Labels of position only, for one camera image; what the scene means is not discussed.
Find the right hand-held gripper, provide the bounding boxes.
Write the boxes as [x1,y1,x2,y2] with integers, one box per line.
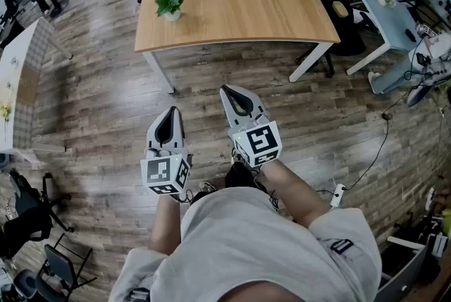
[220,84,284,169]

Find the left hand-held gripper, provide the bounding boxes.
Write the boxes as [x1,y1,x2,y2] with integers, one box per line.
[140,106,193,196]

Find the green plant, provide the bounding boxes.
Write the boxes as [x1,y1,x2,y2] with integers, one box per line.
[154,0,186,23]

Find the person's right forearm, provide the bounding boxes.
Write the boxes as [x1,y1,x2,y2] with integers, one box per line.
[259,158,330,228]

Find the person's left forearm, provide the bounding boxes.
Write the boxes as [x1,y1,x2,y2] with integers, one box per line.
[147,191,183,256]

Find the person's shoe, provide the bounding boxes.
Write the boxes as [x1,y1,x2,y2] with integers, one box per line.
[198,180,218,194]

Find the person's black trousers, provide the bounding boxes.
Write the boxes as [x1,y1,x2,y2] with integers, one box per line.
[190,161,280,210]

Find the wooden table with white legs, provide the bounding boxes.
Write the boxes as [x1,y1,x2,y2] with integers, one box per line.
[133,0,342,94]

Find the white power strip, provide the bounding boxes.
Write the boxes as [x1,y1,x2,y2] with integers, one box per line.
[329,182,346,208]

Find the yellow chair pad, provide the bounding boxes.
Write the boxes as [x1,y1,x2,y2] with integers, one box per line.
[332,1,350,18]

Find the person's grey shirt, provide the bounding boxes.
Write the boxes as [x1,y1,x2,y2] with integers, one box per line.
[108,186,383,302]

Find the black swivel chair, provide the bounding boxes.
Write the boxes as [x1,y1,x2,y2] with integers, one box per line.
[0,169,75,260]

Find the white table with checkered cloth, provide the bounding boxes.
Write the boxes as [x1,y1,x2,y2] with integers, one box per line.
[0,16,74,163]

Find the light blue table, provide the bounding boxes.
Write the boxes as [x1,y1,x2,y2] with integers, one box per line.
[346,0,423,77]

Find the black folding chair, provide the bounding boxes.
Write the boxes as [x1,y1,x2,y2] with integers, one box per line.
[34,232,99,302]

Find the grey drawer cabinet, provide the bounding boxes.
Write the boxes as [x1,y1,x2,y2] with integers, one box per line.
[376,233,451,302]

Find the black floor cable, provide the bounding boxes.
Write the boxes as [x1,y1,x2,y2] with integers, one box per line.
[342,35,429,193]

